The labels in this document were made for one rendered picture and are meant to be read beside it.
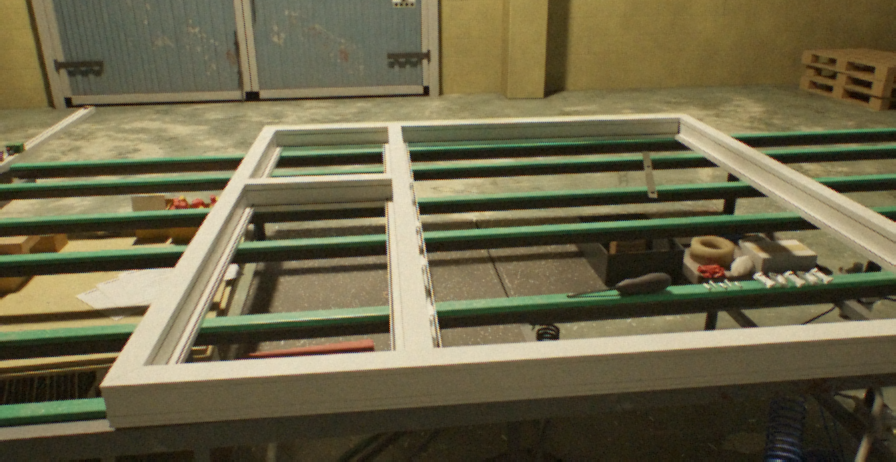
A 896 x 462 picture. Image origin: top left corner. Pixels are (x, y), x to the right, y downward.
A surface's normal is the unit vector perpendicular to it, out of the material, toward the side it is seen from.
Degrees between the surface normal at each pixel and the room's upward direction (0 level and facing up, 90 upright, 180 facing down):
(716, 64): 90
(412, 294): 0
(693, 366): 90
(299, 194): 90
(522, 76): 90
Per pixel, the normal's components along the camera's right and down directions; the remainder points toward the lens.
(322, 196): 0.11, 0.36
